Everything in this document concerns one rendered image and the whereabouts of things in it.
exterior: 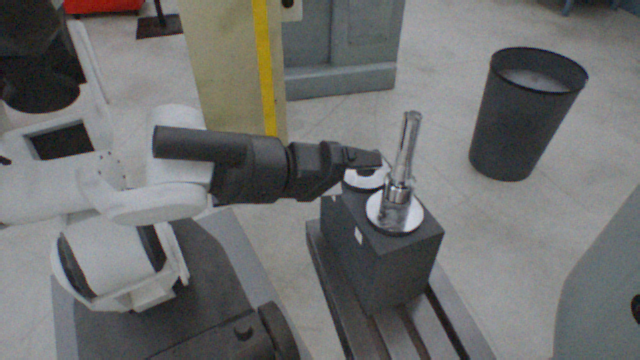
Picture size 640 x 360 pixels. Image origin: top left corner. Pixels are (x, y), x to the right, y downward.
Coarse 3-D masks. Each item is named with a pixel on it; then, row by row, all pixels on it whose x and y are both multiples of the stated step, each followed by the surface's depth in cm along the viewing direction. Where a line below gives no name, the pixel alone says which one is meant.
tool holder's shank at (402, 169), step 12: (408, 120) 50; (420, 120) 50; (408, 132) 51; (408, 144) 52; (396, 156) 55; (408, 156) 54; (396, 168) 56; (408, 168) 55; (396, 180) 57; (408, 180) 56
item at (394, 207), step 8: (384, 192) 59; (384, 200) 60; (392, 200) 58; (400, 200) 58; (408, 200) 58; (384, 208) 61; (392, 208) 59; (400, 208) 59; (408, 208) 60; (384, 216) 61; (392, 216) 61; (400, 216) 60
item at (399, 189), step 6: (384, 180) 58; (390, 180) 58; (414, 180) 58; (384, 186) 58; (390, 186) 57; (396, 186) 57; (402, 186) 57; (408, 186) 57; (414, 186) 57; (396, 192) 57; (402, 192) 57; (408, 192) 57
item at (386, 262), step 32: (384, 160) 73; (352, 192) 67; (320, 224) 84; (352, 224) 65; (384, 224) 61; (416, 224) 61; (352, 256) 69; (384, 256) 59; (416, 256) 63; (352, 288) 74; (384, 288) 66; (416, 288) 71
